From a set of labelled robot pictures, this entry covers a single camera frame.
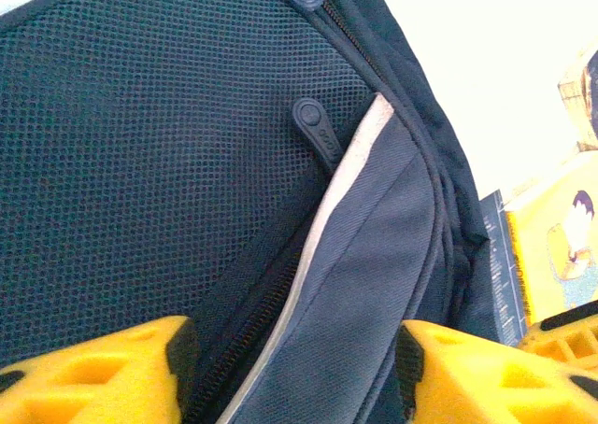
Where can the yellow picture book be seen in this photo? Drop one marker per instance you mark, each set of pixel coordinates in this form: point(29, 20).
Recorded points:
point(542, 237)

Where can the navy blue backpack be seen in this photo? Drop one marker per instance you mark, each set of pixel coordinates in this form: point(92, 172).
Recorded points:
point(140, 162)

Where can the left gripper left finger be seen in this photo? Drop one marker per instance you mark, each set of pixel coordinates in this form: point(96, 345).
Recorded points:
point(93, 386)

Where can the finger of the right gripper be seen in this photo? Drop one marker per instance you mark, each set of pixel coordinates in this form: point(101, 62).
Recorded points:
point(560, 344)

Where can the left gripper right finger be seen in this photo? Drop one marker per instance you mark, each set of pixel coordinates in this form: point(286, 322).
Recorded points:
point(476, 391)

